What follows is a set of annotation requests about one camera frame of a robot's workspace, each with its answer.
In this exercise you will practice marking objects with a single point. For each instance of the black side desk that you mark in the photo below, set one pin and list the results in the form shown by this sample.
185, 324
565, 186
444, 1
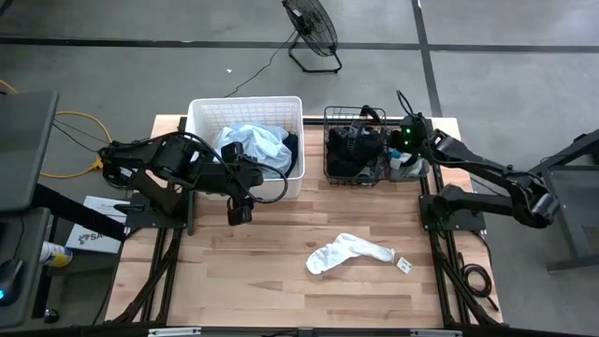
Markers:
28, 281

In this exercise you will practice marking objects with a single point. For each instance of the sage green cloth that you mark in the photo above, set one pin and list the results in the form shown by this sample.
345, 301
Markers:
416, 169

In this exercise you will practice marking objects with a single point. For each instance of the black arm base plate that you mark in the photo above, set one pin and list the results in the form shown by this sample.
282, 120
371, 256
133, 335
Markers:
468, 222
135, 219

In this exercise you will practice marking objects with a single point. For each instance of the silver metal bracket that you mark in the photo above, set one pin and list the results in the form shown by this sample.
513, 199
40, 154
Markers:
435, 333
173, 332

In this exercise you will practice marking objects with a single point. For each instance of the black desk support bar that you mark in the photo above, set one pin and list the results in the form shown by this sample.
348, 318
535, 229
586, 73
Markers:
70, 210

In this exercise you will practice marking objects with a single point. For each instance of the white paper tag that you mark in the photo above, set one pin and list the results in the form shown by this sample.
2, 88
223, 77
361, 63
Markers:
404, 265

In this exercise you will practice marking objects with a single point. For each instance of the small black round knob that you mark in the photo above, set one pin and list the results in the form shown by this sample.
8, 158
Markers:
50, 316

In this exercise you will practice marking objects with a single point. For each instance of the black briefs with patterned waistband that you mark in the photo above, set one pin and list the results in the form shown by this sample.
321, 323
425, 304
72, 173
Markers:
339, 159

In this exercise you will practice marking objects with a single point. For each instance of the white yellow canister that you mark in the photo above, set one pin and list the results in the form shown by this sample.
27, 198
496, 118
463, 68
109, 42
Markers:
56, 255

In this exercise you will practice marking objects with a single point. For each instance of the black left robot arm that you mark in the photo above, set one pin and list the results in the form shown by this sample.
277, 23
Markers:
206, 171

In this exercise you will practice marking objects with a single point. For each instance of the black computer mouse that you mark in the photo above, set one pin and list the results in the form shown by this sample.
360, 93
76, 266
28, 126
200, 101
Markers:
9, 281

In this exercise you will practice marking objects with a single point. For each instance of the small grey plastic bin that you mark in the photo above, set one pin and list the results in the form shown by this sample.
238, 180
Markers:
423, 175

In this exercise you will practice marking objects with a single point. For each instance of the black floor fan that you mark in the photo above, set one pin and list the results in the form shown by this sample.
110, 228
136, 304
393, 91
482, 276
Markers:
313, 28

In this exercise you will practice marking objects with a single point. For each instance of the dark grey monitor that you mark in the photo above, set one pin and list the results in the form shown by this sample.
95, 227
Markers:
23, 150

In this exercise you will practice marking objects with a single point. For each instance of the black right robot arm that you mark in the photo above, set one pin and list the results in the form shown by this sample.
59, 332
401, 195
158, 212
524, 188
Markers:
491, 171

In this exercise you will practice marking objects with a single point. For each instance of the dark grey metal stand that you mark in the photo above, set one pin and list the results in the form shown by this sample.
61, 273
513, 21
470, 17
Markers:
571, 196

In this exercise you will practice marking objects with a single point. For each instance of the black table-level camera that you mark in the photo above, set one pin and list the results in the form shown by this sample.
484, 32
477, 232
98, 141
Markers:
306, 332

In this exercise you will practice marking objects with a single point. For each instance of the white plastic laundry basket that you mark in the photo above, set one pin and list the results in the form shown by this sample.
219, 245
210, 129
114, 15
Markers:
243, 110

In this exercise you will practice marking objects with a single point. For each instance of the white sock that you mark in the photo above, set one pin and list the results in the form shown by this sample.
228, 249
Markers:
337, 250

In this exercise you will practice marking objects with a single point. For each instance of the black aluminium rig frame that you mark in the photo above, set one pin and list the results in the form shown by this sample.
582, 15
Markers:
167, 262

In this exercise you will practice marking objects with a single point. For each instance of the navy blue patterned cloth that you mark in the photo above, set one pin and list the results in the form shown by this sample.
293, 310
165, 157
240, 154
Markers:
292, 150

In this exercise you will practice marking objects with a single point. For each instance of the white printed cardboard box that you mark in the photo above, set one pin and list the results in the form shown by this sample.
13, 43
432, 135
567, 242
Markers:
93, 243

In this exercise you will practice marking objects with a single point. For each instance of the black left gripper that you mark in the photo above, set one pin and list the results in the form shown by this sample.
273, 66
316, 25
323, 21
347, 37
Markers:
239, 192

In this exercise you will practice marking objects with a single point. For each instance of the pale patterned cloth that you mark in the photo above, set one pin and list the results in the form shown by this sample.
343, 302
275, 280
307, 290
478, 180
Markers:
262, 145

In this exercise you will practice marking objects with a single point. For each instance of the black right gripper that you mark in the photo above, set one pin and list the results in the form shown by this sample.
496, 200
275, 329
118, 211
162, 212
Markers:
412, 140

